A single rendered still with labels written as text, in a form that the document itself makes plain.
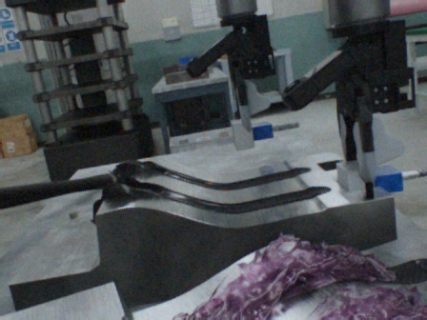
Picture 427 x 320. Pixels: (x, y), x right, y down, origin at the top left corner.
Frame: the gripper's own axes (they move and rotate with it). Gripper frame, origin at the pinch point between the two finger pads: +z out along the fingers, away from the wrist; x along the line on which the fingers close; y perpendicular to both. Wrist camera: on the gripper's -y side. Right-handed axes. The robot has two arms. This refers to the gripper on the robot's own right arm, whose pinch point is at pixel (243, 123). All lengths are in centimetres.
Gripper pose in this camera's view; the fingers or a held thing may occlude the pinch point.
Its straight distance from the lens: 93.5
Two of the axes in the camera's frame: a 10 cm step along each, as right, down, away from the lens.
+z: 1.6, 9.6, 2.4
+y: 9.9, -1.7, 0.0
